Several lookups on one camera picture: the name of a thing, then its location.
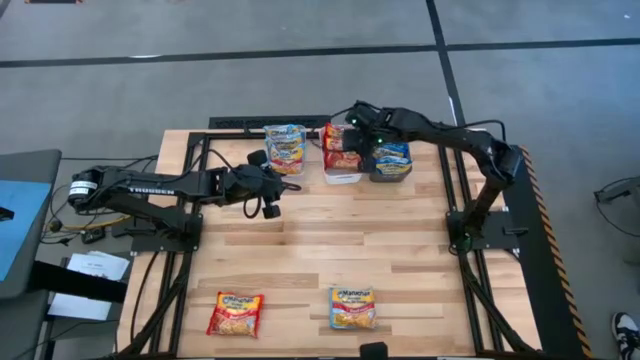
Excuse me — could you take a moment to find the clear plastic bin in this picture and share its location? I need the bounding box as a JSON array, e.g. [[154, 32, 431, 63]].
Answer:
[[262, 123, 308, 177]]

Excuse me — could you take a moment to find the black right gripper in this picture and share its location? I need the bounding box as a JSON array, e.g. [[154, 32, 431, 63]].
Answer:
[[342, 122, 394, 174]]

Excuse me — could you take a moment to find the grey side table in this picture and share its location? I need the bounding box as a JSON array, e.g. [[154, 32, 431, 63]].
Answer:
[[0, 148, 63, 301]]

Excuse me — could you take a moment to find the yellow extension cord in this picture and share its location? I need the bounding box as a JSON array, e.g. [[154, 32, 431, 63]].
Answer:
[[62, 213, 134, 233]]

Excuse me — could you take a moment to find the thin black cable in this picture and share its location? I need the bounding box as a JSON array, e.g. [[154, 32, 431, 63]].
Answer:
[[434, 118, 507, 151]]

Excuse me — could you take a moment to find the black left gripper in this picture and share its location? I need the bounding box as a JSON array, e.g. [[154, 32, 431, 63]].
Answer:
[[227, 148, 286, 220]]

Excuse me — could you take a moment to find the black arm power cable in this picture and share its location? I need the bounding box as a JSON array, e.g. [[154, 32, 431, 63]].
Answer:
[[129, 251, 161, 347]]

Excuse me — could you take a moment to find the person's foot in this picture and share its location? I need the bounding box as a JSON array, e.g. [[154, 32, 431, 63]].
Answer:
[[610, 311, 640, 360]]

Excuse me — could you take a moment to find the blue mat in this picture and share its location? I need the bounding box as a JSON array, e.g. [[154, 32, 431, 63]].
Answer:
[[0, 179, 53, 282]]

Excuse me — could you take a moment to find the black ribbed floor mat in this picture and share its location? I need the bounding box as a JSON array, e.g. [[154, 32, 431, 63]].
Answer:
[[208, 115, 332, 131]]

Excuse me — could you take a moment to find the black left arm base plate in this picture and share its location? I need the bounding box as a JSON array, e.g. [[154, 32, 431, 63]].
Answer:
[[130, 213, 204, 253]]

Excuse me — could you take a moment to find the dark grey plastic bin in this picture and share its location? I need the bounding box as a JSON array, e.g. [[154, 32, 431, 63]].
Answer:
[[368, 141, 414, 184]]

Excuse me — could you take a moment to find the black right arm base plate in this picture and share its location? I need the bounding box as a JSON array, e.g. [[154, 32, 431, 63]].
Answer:
[[446, 209, 521, 251]]

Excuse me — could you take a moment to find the white paper sheet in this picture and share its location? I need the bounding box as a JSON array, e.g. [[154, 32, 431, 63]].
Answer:
[[66, 251, 131, 282], [47, 292, 114, 322]]

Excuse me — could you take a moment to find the black aluminium rig frame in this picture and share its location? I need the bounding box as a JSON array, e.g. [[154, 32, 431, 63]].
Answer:
[[115, 128, 544, 360]]

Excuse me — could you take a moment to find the white plastic bin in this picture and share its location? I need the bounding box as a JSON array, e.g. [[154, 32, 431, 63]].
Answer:
[[319, 123, 364, 185]]

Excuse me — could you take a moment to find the black rounded box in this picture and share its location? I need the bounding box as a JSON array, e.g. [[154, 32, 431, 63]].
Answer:
[[359, 341, 389, 359]]

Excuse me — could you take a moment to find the black beam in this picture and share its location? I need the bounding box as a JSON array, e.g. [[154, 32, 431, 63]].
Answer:
[[29, 260, 129, 304]]

